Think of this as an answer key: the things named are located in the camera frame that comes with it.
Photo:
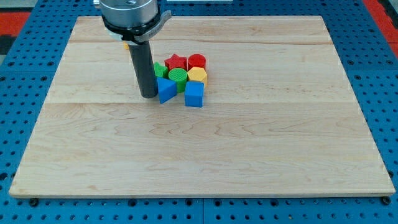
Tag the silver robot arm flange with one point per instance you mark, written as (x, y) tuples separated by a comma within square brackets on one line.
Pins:
[(132, 21)]

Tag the blue triangle block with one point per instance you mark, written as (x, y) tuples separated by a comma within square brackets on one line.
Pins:
[(167, 89)]

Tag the blue cube block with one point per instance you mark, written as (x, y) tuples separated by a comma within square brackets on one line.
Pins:
[(194, 94)]

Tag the yellow hexagon block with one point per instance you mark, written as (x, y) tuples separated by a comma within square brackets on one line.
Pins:
[(198, 74)]

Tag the green cylinder block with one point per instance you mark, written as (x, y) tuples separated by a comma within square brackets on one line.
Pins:
[(180, 77)]

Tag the red cylinder block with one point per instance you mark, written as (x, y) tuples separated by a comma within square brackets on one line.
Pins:
[(196, 60)]

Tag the green star block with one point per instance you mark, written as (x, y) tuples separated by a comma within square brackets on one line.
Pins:
[(161, 70)]

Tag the red star block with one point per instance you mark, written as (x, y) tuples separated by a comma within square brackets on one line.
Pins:
[(176, 61)]

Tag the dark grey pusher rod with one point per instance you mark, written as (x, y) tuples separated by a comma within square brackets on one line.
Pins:
[(141, 57)]

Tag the light wooden board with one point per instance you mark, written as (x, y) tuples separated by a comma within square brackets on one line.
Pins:
[(280, 119)]

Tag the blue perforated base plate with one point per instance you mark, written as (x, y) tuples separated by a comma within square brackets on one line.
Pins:
[(30, 65)]

